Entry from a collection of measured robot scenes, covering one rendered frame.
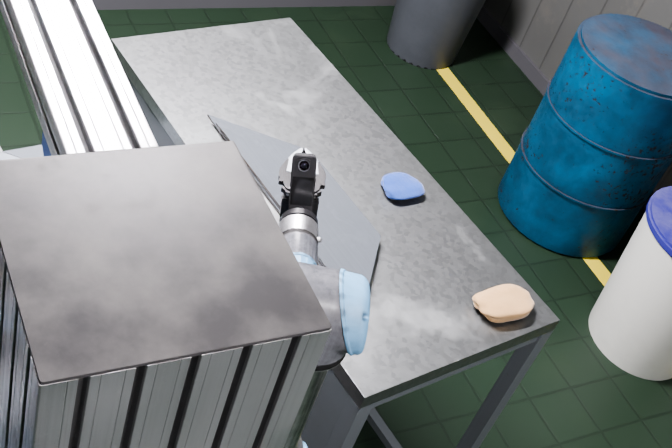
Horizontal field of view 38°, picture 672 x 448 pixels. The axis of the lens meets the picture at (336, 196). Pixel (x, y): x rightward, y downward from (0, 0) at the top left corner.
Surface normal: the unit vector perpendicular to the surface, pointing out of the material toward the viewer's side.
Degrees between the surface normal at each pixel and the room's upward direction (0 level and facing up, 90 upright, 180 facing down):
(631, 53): 0
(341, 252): 0
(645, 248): 94
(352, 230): 0
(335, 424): 90
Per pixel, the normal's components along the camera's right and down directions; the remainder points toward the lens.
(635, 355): -0.48, 0.53
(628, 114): -0.27, 0.58
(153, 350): 0.26, -0.72
